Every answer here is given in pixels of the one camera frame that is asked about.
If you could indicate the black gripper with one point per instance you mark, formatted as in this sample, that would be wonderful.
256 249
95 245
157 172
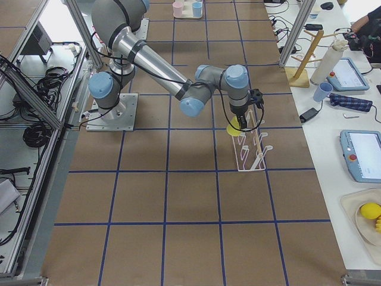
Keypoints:
239 112

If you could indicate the wooden mug tree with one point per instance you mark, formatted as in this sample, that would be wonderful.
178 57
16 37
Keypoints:
299 77

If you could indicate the blue teach pendant far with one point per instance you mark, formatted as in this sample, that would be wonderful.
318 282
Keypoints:
346 77

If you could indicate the pink plastic cup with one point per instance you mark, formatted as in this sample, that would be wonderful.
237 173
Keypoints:
177 9

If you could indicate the blue teach pendant near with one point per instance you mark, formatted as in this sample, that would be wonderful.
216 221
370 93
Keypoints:
361 151

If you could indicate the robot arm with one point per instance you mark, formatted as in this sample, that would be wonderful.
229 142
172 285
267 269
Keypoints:
115 23

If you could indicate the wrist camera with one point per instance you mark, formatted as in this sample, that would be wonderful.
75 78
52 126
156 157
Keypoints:
256 98

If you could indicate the yellow lemon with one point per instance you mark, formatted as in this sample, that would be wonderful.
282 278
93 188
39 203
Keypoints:
370 210

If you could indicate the beige tray with bowl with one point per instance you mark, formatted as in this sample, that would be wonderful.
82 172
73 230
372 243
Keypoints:
366 228

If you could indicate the blue teach pendant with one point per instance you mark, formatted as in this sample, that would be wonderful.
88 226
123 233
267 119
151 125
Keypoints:
361 151
346 77

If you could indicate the blue cup far corner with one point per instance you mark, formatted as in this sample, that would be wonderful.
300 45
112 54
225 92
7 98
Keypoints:
197 9

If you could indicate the white thermos bottle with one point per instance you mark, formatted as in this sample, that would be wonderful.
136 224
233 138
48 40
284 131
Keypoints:
329 60

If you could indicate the cream serving tray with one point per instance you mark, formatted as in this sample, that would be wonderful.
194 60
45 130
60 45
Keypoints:
187 9

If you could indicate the yellow plastic cup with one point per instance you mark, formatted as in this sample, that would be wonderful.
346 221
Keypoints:
233 128

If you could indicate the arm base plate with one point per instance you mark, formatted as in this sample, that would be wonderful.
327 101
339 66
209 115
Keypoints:
113 116

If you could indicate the white wire cup rack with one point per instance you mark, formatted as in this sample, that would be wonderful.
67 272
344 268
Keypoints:
250 151

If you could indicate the blue cup on desk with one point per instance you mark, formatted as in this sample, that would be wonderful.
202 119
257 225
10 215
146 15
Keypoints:
323 90

